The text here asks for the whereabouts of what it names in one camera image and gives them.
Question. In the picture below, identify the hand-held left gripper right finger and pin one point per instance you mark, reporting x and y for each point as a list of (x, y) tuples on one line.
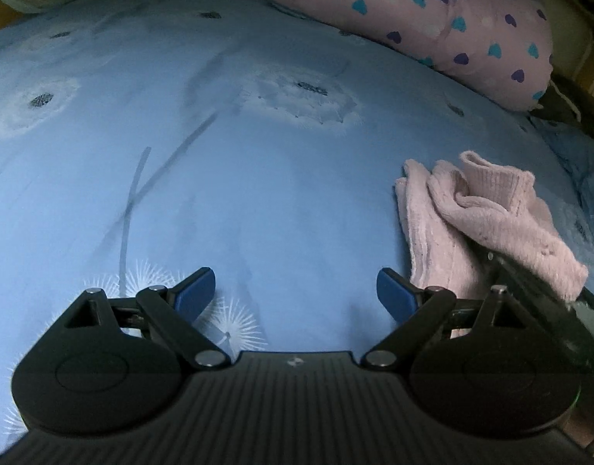
[(396, 295)]

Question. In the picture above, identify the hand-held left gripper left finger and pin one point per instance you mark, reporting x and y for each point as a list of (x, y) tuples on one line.
[(196, 291)]

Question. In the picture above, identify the pink knit sweater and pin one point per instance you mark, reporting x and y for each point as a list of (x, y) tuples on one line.
[(495, 213)]

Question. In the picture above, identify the blue dandelion-print pillow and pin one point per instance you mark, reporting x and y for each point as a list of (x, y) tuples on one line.
[(582, 193)]

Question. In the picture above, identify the blue dandelion-print bedsheet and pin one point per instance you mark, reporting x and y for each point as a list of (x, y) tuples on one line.
[(277, 179)]

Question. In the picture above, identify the pink heart-print pillow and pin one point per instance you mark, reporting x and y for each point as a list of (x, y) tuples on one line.
[(423, 14)]

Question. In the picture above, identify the wooden bed frame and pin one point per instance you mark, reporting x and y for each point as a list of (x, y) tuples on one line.
[(582, 34)]

